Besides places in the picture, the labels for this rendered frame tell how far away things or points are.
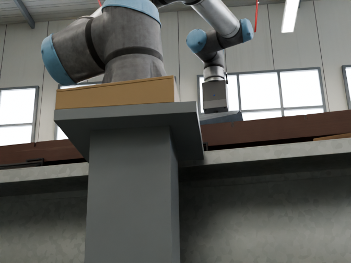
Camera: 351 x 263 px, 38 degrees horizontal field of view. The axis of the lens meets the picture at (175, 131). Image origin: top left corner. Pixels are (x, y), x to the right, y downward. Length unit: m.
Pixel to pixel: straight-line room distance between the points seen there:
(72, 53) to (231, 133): 0.46
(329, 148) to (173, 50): 10.33
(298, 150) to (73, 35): 0.51
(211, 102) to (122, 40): 0.82
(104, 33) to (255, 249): 0.57
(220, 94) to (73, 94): 0.95
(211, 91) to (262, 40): 9.61
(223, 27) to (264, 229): 0.71
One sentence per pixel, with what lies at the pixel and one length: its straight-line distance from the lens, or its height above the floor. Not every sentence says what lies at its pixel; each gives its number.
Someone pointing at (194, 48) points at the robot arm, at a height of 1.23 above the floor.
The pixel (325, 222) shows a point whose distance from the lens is 1.18.
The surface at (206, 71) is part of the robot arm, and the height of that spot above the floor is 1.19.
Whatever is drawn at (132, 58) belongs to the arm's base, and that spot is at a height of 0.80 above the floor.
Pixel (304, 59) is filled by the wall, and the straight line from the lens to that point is 11.22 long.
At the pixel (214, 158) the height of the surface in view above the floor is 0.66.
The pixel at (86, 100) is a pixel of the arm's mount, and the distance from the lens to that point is 0.88.
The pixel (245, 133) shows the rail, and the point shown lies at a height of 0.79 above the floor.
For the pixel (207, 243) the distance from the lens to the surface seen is 1.19.
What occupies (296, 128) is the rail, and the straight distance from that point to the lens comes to 1.29.
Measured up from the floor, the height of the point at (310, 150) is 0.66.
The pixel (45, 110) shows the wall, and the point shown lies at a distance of 11.31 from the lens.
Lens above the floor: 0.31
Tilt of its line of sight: 22 degrees up
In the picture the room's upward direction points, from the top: 1 degrees counter-clockwise
